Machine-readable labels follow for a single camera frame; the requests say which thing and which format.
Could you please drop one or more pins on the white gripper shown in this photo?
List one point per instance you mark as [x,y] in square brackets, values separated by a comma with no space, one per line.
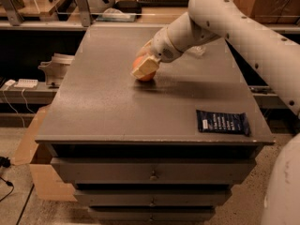
[161,47]

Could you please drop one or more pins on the orange fruit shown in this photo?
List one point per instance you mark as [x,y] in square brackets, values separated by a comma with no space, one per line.
[142,70]

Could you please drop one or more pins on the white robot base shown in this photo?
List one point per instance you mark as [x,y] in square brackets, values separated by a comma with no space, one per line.
[281,205]

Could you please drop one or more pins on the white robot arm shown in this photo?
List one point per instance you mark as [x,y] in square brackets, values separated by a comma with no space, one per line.
[275,58]

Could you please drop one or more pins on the blue rxbar wrapper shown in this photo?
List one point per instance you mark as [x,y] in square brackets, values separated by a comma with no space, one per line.
[223,122]

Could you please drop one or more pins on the clear plastic water bottle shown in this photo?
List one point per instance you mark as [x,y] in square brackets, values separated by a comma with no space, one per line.
[197,51]

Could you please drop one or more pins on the black bag on shelf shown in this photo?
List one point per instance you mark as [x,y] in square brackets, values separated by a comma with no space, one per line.
[129,6]

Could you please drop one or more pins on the grey drawer cabinet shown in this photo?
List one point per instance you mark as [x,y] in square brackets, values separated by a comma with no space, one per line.
[132,149]

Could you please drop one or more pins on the white power strip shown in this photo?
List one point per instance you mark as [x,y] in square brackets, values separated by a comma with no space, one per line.
[26,83]

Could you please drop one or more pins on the cardboard box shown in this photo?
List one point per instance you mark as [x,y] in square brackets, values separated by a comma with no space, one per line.
[49,186]

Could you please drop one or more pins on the grey metal bracket part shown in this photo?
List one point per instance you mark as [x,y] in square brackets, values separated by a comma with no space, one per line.
[56,69]

